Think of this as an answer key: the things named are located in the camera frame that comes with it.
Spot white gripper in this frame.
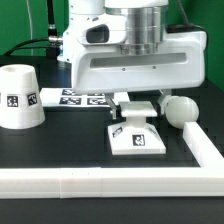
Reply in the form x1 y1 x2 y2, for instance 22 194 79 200
70 0 208 120

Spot white lamp base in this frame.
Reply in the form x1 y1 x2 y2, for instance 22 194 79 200
108 101 166 155

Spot white lamp bulb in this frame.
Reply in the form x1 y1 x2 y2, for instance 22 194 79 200
165 96 199 129

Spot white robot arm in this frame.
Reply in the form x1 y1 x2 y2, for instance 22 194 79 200
58 0 207 114

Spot white lamp shade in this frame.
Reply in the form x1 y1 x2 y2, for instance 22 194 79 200
0 64 45 129

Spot white marker tag plate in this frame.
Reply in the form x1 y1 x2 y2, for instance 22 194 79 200
39 87 131 108

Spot white L-shaped fence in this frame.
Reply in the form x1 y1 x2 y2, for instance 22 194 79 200
0 122 224 199

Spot black cable connector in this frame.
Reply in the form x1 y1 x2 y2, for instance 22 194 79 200
46 0 63 59

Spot black cable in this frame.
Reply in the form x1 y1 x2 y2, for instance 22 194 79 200
2 37 51 57

